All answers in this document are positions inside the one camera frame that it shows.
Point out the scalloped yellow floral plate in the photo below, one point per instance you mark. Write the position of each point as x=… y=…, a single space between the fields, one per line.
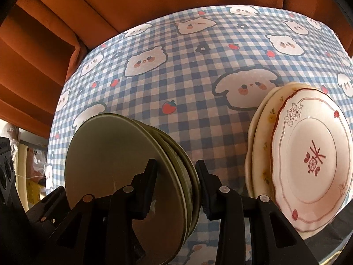
x=249 y=149

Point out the plastic wrapped bundle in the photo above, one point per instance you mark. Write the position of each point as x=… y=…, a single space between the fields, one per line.
x=11 y=129

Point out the round yellow floral plate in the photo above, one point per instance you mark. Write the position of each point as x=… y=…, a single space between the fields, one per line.
x=264 y=149

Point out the red trim scalloped plate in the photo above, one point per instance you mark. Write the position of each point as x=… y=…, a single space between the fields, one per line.
x=311 y=132

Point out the blue checkered bear tablecloth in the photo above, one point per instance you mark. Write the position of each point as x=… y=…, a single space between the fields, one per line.
x=193 y=74

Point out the wooden shelf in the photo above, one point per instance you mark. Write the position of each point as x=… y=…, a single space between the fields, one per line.
x=24 y=157

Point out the blue pattern ceramic bowl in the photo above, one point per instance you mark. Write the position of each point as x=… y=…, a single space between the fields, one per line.
x=110 y=149

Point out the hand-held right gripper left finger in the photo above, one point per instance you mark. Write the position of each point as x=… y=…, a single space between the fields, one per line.
x=150 y=183

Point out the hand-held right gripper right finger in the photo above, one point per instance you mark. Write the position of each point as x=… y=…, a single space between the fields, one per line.
x=205 y=193

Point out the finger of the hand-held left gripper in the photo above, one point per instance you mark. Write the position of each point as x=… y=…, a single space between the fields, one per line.
x=53 y=200

